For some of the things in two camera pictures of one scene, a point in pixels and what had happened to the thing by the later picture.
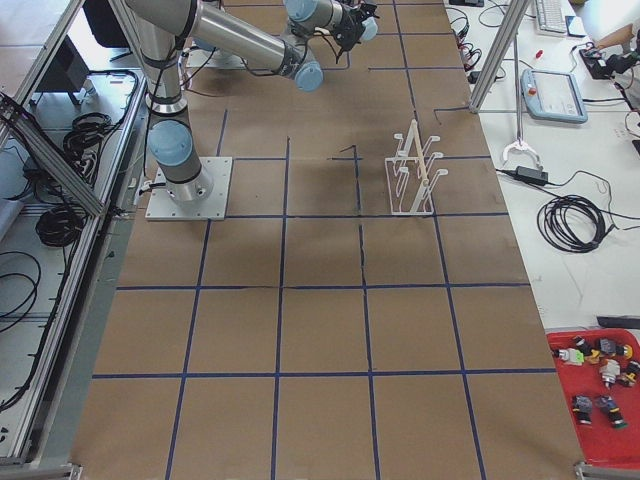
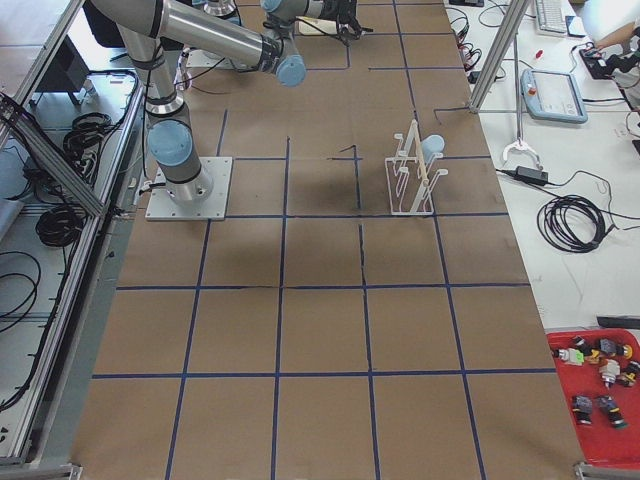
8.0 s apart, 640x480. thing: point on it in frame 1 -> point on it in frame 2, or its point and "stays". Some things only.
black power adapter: [532, 175] stays
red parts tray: [599, 369] stays
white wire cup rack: [410, 176] stays
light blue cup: [370, 29] -> [430, 145]
